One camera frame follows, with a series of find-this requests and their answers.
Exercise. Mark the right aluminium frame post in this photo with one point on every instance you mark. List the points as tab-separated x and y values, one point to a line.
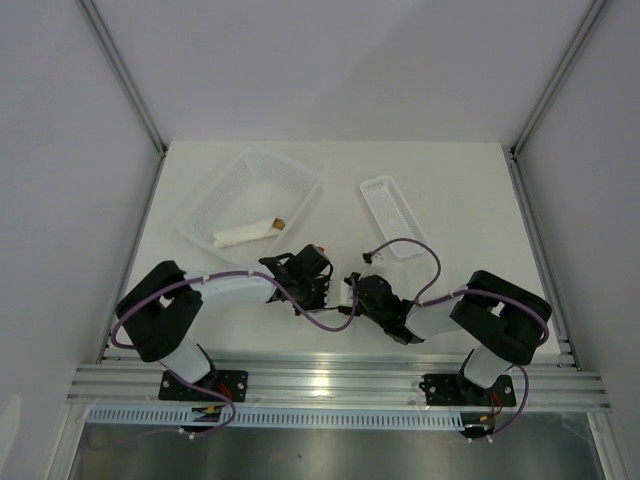
579	41

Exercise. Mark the left aluminium frame post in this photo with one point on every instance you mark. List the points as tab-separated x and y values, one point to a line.
106	43

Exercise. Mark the white slotted cable duct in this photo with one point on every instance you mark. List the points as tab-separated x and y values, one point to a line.
406	420

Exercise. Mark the rolled napkin in basket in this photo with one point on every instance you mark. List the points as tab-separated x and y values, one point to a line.
262	229

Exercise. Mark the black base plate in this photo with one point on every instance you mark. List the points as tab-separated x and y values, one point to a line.
441	389
230	383

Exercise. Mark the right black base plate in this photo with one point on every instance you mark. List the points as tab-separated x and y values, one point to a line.
441	389

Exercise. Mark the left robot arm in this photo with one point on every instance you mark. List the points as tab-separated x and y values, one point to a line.
154	318

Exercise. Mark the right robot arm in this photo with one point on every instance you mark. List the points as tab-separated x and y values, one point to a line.
508	322

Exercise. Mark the aluminium frame post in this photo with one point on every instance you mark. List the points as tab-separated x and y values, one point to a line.
106	43
579	41

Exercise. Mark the white paper napkin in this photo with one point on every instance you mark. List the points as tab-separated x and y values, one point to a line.
340	294

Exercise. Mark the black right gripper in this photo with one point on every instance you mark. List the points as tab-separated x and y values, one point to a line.
346	310

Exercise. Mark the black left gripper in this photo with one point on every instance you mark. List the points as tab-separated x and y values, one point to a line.
320	304

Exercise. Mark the large white plastic basket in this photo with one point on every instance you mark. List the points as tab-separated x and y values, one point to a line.
256	185

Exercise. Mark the aluminium mounting rail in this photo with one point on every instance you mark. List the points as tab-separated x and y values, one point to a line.
340	381

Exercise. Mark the small white cutlery tray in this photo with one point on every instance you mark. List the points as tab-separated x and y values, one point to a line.
393	216

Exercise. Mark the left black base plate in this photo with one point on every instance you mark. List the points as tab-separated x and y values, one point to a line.
230	383

